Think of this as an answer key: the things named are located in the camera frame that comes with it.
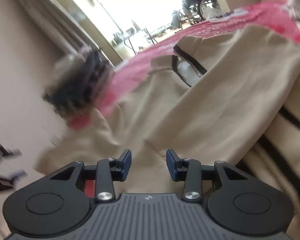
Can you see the folding table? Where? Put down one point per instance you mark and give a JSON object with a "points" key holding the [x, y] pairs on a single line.
{"points": [[130, 33]]}

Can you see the stack of dark folded clothes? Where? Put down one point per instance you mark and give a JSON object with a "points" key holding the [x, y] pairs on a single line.
{"points": [[77, 87]]}

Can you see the pink floral blanket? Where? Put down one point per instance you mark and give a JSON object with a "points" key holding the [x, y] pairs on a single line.
{"points": [[140, 65]]}

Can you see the beige jacket with black trim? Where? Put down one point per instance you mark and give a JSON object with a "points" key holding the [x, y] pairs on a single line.
{"points": [[215, 100]]}

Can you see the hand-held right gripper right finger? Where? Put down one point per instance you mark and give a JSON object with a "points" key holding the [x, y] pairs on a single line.
{"points": [[171, 165]]}

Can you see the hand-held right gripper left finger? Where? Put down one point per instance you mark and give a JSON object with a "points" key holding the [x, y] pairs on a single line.
{"points": [[126, 162]]}

